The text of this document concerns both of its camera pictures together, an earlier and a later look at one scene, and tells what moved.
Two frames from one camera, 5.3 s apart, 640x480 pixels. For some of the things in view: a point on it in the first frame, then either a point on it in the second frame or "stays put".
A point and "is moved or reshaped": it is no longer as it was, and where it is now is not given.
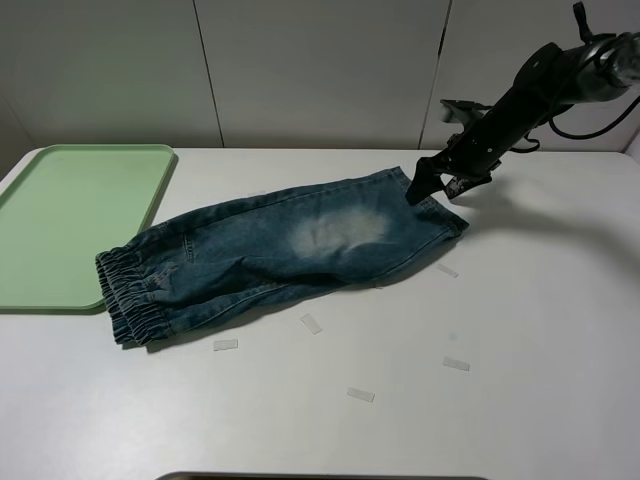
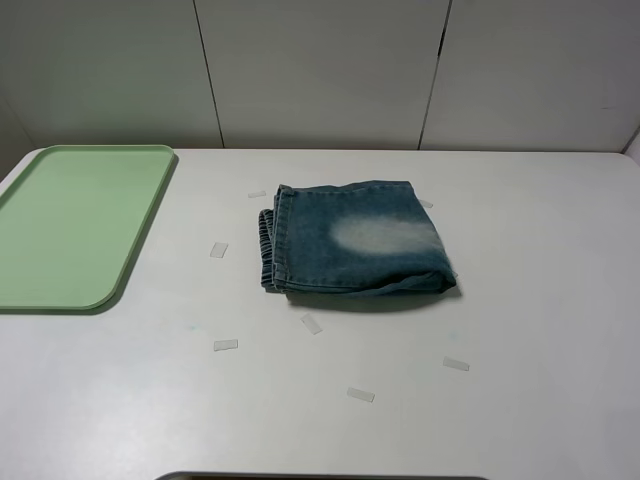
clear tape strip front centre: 361,394 stays put
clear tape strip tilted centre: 311,324 stays put
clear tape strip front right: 458,364 stays put
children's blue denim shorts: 163,274 is moved or reshaped
